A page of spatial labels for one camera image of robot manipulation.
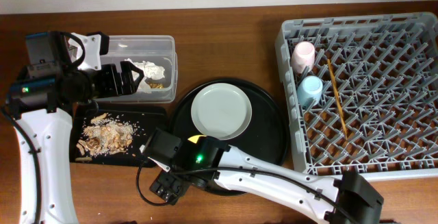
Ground clear plastic bin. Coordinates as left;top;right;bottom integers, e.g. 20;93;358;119
99;35;178;103

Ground yellow bowl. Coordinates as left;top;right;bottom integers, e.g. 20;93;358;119
188;135;206;144

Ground pink cup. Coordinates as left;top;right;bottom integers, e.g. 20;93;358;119
291;41;315;74

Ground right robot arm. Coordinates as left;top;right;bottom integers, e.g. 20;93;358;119
141;132;384;223

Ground grey plate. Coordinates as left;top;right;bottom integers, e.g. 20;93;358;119
190;83;253;140

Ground grey dishwasher rack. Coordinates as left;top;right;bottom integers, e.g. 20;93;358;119
275;12;437;181

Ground wooden chopstick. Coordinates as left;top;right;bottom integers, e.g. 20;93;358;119
327;59;348;140

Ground black rectangular tray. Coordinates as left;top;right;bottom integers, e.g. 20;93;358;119
69;103;167;166

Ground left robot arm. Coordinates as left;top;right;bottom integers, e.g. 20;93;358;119
1;31;140;223

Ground brown gold snack wrapper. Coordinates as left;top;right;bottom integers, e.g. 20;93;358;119
148;83;164;89

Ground white tissue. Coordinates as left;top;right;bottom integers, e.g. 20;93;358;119
125;58;165;93

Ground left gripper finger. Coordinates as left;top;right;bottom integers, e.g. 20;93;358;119
123;78;141;95
121;61;144;80

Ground blue cup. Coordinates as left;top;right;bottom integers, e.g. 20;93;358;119
297;76;323;108

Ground food scraps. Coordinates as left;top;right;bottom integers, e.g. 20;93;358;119
75;112;146;160

